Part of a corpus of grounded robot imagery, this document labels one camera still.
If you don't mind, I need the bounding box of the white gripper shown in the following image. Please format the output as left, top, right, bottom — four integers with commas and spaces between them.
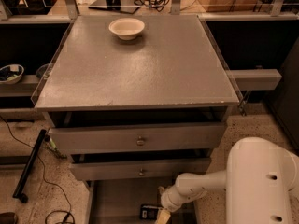
155, 186, 206, 224

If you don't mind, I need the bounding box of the dark rxbar blueberry packet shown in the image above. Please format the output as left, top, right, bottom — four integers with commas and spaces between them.
139, 204, 162, 220

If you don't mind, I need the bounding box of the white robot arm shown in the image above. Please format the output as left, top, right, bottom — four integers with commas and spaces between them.
155, 137, 299, 224

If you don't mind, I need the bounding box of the bottom grey drawer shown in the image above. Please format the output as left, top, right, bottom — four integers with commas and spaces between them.
84, 175, 202, 224

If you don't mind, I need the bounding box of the grey drawer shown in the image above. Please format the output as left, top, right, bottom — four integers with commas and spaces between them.
50, 122, 226, 154
84, 175, 202, 224
70, 158, 211, 181

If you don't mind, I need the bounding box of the middle grey drawer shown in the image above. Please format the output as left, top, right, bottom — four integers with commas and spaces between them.
70, 158, 211, 181

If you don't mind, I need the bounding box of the top grey drawer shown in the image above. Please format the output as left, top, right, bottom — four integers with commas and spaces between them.
50, 122, 226, 154

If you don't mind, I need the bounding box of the grey drawer cabinet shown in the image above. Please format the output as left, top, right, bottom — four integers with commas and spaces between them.
31, 14, 243, 224

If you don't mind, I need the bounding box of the white bowl on counter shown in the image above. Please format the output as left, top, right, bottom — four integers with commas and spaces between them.
108, 18, 145, 41

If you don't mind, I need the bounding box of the black bar on floor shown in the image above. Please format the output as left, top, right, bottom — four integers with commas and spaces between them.
13, 129, 47, 203

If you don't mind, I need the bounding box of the dark bowl on shelf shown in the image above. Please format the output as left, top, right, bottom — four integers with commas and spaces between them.
36, 63, 53, 79

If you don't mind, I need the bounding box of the white bowl with items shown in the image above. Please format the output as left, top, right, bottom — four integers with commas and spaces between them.
0, 64, 24, 84

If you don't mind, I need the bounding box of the black monitor stand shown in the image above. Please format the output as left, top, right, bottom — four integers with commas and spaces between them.
88, 0, 140, 14

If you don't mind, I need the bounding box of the black floor cable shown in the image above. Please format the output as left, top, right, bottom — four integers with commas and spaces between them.
0, 115, 76, 224

